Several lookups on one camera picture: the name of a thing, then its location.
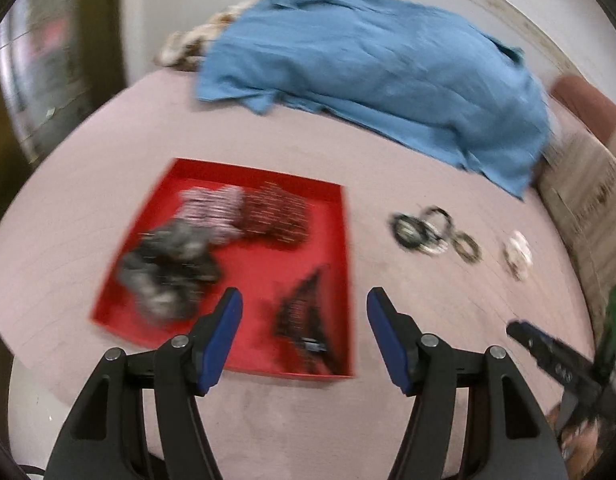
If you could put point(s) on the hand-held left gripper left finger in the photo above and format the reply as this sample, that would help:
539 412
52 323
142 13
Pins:
220 345

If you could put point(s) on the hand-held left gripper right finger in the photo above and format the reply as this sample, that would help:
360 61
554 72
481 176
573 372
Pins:
388 340

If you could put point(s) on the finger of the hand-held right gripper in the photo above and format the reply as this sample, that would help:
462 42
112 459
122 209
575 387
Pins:
553 357

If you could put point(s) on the red tray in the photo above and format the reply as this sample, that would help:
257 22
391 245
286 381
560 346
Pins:
333 280

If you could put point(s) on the white dotted scrunchie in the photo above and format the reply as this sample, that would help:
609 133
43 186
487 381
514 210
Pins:
518 255

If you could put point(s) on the black hair claw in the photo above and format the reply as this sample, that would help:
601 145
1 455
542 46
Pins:
300 310

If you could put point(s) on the grey sheer scrunchie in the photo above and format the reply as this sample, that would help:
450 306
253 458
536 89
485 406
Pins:
162 265

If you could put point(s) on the red white plaid scrunchie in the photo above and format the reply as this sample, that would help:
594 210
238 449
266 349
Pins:
210 212

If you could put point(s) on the dark red dotted scrunchie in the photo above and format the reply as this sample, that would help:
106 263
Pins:
275 215

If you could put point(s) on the striped pillow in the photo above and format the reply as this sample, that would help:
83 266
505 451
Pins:
588 195

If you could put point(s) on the pink quilted bed cover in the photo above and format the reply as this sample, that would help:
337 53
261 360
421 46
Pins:
288 140

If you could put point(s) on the reddish bolster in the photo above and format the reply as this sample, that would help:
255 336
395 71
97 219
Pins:
588 102

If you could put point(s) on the blue cloth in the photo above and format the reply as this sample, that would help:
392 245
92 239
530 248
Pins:
388 70

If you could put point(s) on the floral cloth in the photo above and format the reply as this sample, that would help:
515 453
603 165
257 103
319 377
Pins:
187 45

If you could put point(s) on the wooden door with stained glass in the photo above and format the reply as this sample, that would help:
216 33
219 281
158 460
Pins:
47 60

